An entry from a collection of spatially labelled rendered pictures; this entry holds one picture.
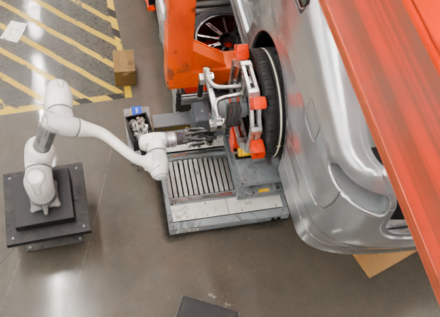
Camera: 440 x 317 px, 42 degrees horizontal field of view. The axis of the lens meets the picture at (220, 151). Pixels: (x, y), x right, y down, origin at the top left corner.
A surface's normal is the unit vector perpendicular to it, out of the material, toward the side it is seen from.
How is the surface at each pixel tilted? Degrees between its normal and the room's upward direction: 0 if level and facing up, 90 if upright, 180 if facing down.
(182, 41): 90
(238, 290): 0
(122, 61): 0
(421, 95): 0
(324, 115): 78
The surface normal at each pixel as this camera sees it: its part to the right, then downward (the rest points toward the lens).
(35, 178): 0.09, -0.40
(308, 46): -0.92, -0.01
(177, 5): 0.19, 0.84
